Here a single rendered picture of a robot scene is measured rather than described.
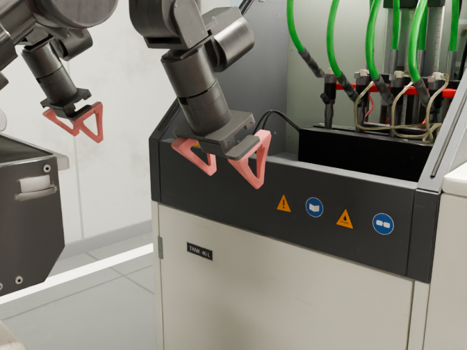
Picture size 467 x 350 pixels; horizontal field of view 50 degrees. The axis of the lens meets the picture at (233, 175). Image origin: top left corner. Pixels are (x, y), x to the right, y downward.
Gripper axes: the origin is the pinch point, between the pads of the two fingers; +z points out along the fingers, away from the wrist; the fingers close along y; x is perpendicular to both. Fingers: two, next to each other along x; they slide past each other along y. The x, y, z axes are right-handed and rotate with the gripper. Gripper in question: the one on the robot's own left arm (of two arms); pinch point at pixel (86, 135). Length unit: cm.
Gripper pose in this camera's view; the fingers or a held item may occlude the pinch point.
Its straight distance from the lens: 106.9
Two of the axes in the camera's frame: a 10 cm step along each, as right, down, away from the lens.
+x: -6.4, 6.0, -4.8
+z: 3.3, 7.8, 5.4
